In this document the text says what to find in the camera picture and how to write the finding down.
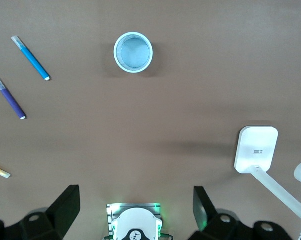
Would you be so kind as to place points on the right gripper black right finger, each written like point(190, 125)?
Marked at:
point(215, 227)

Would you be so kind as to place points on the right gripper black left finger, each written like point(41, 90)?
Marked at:
point(58, 220)

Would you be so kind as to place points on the blue marker pen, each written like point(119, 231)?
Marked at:
point(31, 58)

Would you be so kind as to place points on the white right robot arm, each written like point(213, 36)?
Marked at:
point(136, 222)

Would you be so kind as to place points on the white desk lamp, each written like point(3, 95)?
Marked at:
point(256, 147)

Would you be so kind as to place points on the purple marker pen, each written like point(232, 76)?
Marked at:
point(10, 100)

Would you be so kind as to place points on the translucent blue plastic cup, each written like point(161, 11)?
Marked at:
point(133, 52)

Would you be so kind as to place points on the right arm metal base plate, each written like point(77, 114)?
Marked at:
point(134, 206)

